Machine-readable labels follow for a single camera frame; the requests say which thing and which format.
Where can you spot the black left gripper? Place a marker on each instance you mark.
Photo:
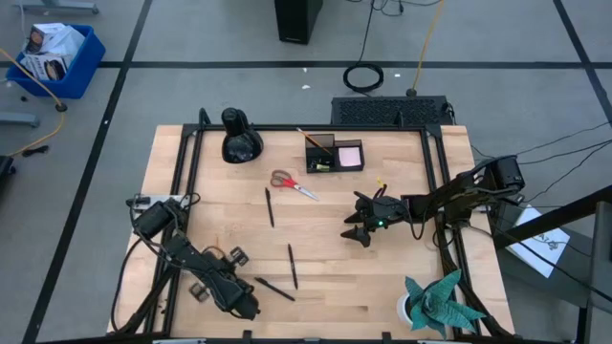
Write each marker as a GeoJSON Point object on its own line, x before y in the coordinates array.
{"type": "Point", "coordinates": [222, 282]}

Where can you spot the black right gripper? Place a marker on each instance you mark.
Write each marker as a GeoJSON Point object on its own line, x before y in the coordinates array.
{"type": "Point", "coordinates": [385, 210]}

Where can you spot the black pen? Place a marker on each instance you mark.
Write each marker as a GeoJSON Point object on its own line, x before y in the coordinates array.
{"type": "Point", "coordinates": [275, 289]}
{"type": "Point", "coordinates": [269, 208]}
{"type": "Point", "coordinates": [292, 266]}

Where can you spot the small yellow highlighter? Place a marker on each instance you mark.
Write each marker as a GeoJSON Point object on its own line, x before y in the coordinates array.
{"type": "Point", "coordinates": [322, 167]}

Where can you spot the pink sticky note pad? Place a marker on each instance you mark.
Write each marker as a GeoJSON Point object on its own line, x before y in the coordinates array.
{"type": "Point", "coordinates": [350, 156]}

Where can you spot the yellow wooden pencil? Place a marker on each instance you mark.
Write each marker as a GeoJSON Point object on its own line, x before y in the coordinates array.
{"type": "Point", "coordinates": [313, 141]}

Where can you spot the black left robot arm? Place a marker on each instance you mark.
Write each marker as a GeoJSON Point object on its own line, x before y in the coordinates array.
{"type": "Point", "coordinates": [158, 220]}

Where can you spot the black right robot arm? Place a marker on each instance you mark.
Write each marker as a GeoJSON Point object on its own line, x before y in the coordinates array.
{"type": "Point", "coordinates": [459, 196]}

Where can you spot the black mesh desk organizer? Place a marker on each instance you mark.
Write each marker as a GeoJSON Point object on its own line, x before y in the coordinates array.
{"type": "Point", "coordinates": [334, 155]}

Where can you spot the teal plant in white pot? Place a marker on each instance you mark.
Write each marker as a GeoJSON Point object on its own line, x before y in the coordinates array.
{"type": "Point", "coordinates": [437, 306]}

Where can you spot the black perforated case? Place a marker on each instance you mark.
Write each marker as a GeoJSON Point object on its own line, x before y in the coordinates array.
{"type": "Point", "coordinates": [389, 111]}

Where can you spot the white paper sheet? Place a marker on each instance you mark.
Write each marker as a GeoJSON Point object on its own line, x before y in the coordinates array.
{"type": "Point", "coordinates": [540, 243]}

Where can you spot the black tower box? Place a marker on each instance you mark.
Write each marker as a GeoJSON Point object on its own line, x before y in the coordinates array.
{"type": "Point", "coordinates": [296, 21]}

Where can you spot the black neighbouring table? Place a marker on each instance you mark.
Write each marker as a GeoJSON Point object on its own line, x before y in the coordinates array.
{"type": "Point", "coordinates": [597, 267]}

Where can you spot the blue plastic bin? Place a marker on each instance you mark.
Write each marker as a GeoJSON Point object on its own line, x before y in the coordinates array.
{"type": "Point", "coordinates": [81, 71]}

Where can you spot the grey table foot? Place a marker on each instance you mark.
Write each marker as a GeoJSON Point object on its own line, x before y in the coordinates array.
{"type": "Point", "coordinates": [16, 119]}
{"type": "Point", "coordinates": [57, 7]}

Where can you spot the white printed carton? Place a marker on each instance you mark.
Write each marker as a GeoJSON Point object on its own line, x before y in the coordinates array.
{"type": "Point", "coordinates": [55, 40]}
{"type": "Point", "coordinates": [45, 67]}

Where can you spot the black frame bracket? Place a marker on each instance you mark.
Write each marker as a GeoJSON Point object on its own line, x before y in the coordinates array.
{"type": "Point", "coordinates": [204, 117]}
{"type": "Point", "coordinates": [399, 119]}

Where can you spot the black table frame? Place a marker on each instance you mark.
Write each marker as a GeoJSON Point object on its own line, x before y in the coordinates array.
{"type": "Point", "coordinates": [287, 128]}

